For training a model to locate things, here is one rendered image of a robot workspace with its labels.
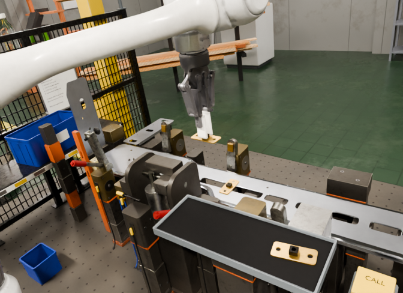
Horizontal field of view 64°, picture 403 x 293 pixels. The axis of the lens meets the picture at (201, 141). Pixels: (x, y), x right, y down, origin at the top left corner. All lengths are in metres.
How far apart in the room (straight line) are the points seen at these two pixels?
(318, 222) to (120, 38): 0.59
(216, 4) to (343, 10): 6.38
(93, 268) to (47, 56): 0.96
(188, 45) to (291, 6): 6.56
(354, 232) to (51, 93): 1.44
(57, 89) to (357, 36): 5.95
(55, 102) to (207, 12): 1.28
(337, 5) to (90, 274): 6.37
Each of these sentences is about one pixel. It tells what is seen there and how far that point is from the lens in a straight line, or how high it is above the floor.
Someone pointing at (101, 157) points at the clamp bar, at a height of 1.11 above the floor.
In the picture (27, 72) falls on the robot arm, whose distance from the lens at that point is 0.66.
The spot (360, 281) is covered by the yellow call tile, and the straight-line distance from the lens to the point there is 0.66.
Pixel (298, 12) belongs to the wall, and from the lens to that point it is 7.26.
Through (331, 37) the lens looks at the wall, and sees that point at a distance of 7.10.
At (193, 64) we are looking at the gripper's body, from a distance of 0.80.
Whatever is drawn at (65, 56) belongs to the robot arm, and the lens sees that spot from 0.65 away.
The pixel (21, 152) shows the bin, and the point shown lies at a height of 1.10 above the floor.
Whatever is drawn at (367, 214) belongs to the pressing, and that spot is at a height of 1.00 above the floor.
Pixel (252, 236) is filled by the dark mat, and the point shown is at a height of 1.16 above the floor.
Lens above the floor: 1.66
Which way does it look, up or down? 27 degrees down
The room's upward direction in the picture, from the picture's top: 9 degrees counter-clockwise
